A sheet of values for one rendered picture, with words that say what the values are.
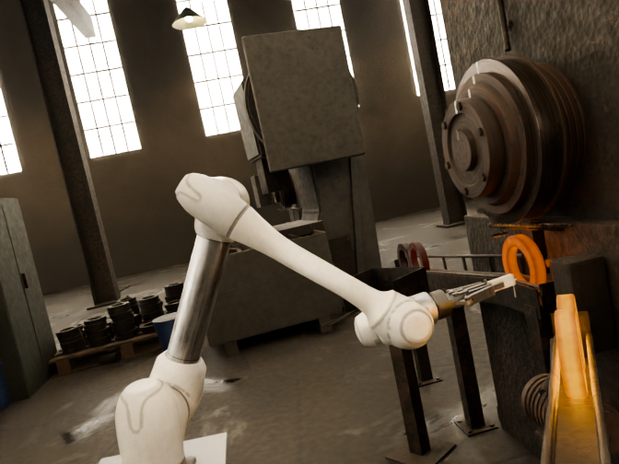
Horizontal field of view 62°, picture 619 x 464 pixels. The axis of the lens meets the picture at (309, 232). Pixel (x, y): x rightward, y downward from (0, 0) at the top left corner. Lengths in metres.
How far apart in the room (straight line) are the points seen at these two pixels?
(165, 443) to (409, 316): 0.71
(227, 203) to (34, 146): 10.91
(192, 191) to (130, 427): 0.61
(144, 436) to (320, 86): 3.21
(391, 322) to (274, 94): 3.07
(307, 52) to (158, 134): 7.70
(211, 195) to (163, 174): 10.19
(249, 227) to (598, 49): 0.93
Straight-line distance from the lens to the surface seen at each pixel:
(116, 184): 11.64
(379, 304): 1.17
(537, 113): 1.38
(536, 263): 1.55
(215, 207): 1.30
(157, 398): 1.43
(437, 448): 2.21
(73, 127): 8.13
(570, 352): 0.97
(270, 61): 4.10
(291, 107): 4.05
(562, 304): 1.14
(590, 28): 1.46
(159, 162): 11.51
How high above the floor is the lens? 1.11
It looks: 5 degrees down
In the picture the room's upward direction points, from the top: 12 degrees counter-clockwise
